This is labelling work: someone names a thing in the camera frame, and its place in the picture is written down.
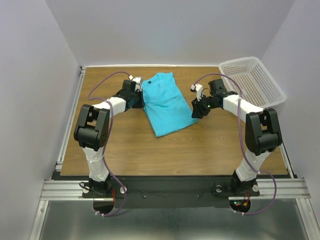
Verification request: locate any turquoise t shirt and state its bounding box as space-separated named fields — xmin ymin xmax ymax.
xmin=141 ymin=72 xmax=198 ymax=138

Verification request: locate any white plastic basket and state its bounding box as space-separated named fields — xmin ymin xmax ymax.
xmin=218 ymin=56 xmax=286 ymax=109

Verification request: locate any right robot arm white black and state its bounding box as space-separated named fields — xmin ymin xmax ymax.
xmin=190 ymin=79 xmax=283 ymax=194

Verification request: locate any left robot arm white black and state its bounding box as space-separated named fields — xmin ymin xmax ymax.
xmin=73 ymin=77 xmax=143 ymax=196

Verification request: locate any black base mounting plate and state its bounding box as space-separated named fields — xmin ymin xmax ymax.
xmin=80 ymin=175 xmax=260 ymax=209

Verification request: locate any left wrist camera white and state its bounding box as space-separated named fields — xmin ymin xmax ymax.
xmin=128 ymin=75 xmax=143 ymax=92

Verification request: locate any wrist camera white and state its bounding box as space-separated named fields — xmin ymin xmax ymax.
xmin=128 ymin=75 xmax=143 ymax=92
xmin=190 ymin=83 xmax=204 ymax=101

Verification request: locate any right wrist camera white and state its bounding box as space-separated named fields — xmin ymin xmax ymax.
xmin=190 ymin=83 xmax=204 ymax=101

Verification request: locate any right aluminium frame rail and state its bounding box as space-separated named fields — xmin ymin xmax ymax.
xmin=279 ymin=143 xmax=298 ymax=179

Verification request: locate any aluminium frame rail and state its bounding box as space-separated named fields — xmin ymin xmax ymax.
xmin=279 ymin=143 xmax=298 ymax=179
xmin=55 ymin=66 xmax=87 ymax=172
xmin=40 ymin=178 xmax=311 ymax=201

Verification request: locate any left aluminium frame rail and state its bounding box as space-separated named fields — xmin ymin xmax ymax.
xmin=55 ymin=66 xmax=87 ymax=172

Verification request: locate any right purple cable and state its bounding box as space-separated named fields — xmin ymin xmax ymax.
xmin=194 ymin=73 xmax=278 ymax=216

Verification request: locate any front aluminium frame rail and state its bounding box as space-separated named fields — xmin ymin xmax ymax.
xmin=40 ymin=178 xmax=311 ymax=201

